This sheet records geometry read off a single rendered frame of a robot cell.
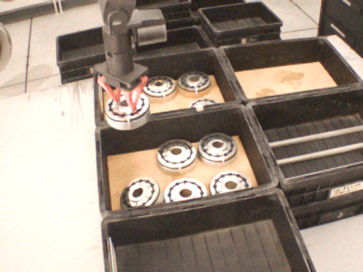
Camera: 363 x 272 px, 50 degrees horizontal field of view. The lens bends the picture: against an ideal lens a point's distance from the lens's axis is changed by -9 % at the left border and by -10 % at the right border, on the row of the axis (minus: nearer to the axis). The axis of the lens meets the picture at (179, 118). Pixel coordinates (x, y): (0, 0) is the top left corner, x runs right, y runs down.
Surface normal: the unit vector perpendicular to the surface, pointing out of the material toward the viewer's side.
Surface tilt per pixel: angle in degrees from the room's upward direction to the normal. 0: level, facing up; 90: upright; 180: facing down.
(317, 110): 90
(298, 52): 90
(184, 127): 90
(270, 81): 0
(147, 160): 0
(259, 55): 90
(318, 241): 0
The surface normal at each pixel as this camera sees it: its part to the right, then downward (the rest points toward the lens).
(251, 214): 0.18, 0.64
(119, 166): -0.05, -0.76
